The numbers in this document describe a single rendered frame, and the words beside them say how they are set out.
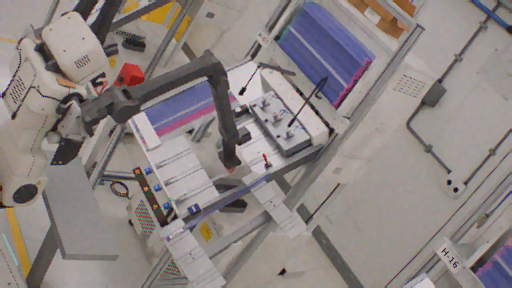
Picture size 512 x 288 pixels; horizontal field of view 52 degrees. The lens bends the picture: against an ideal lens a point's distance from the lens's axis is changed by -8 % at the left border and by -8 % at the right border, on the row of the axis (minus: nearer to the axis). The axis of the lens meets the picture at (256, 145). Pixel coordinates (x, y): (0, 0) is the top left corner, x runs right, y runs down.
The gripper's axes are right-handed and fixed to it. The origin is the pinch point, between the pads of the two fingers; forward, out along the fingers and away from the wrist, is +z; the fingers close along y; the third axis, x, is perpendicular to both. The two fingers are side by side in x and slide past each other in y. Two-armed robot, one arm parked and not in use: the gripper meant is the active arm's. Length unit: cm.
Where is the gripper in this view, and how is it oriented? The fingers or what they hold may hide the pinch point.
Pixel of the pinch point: (230, 170)
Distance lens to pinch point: 251.7
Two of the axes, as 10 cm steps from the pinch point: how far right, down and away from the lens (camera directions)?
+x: -8.8, 3.6, -3.2
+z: 0.0, 6.6, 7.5
